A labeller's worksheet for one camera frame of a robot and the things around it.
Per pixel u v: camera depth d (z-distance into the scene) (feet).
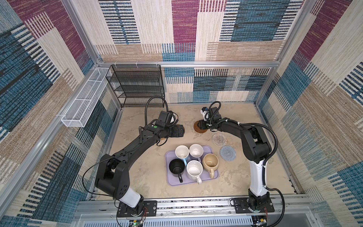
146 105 4.13
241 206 2.39
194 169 2.79
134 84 3.55
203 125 3.02
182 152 2.93
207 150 3.08
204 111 3.07
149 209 2.40
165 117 2.17
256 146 1.84
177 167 2.81
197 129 3.35
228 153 3.01
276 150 1.68
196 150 2.93
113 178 1.42
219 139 3.25
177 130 2.49
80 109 3.08
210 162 2.90
